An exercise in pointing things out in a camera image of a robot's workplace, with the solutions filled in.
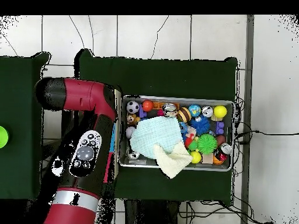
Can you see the shallow metal mesh bin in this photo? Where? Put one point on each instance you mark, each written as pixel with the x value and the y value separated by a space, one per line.
pixel 182 99

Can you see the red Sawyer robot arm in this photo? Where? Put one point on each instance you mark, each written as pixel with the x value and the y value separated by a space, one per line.
pixel 81 95

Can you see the large green spiky ball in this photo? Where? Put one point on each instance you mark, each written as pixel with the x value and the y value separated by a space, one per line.
pixel 207 144

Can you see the green plastic cup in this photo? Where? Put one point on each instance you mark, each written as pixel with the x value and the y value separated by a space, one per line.
pixel 3 137

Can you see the cream muslin cloth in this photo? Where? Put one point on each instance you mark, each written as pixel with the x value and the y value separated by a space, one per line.
pixel 172 161

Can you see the yellow ball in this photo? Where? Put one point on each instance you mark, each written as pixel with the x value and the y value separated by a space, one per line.
pixel 220 111

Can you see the orange ball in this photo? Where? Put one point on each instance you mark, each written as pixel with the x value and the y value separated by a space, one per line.
pixel 147 105

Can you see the globe print ball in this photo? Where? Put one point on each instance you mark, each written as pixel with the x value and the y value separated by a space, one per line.
pixel 194 110

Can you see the dark blue spiky ball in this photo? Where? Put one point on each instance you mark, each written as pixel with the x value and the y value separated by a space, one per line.
pixel 199 124

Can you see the light blue muslin cloth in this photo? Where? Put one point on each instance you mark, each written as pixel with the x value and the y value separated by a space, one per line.
pixel 156 133

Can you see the toy hamburger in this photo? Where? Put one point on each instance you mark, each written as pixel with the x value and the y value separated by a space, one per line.
pixel 184 114

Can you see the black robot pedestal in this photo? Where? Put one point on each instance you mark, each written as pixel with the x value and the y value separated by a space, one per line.
pixel 151 212

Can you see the black and white soccer ball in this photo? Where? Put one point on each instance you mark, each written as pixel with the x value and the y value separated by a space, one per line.
pixel 132 107

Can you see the crushed silver can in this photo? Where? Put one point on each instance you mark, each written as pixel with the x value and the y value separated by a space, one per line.
pixel 169 109

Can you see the dark green tablecloth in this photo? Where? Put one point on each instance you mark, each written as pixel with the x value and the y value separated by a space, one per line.
pixel 21 70
pixel 163 77

